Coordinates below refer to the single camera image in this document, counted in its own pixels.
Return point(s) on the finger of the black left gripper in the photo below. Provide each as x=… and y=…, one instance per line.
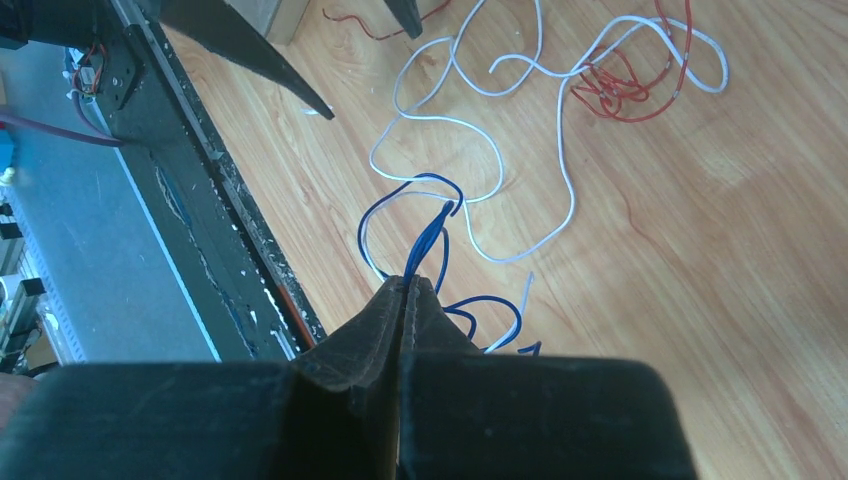
x=406, y=13
x=222, y=30

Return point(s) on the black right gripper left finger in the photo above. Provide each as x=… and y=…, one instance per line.
x=331, y=413

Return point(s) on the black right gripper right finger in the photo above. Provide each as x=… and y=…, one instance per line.
x=467, y=415

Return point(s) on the wooden chessboard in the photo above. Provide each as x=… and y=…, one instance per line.
x=276, y=20

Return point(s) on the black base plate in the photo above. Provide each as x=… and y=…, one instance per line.
x=230, y=269

